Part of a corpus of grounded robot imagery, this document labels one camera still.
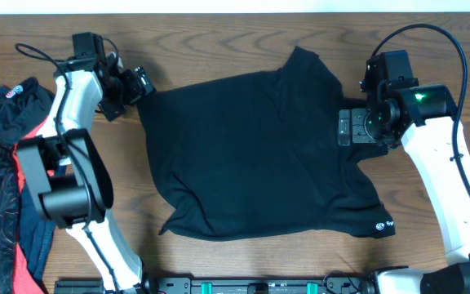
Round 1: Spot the camera cable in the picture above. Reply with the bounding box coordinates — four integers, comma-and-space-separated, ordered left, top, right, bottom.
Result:
370, 23, 470, 246
14, 36, 122, 294

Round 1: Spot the red garment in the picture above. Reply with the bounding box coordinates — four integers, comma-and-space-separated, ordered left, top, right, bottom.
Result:
11, 118, 59, 294

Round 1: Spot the right camera cable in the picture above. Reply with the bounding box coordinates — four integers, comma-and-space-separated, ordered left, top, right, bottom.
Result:
370, 23, 470, 246

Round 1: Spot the left camera cable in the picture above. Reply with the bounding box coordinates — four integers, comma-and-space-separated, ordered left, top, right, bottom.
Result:
14, 36, 122, 294

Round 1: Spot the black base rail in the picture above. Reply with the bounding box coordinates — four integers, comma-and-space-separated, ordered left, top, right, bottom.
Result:
53, 273, 377, 294

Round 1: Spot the black t-shirt with white logo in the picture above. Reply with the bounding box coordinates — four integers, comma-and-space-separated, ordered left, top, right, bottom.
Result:
138, 47, 395, 241

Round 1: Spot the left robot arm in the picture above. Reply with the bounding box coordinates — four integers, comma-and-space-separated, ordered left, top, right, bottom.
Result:
15, 32, 157, 293

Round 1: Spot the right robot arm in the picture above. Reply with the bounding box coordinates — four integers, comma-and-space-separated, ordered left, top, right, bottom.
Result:
338, 51, 470, 293

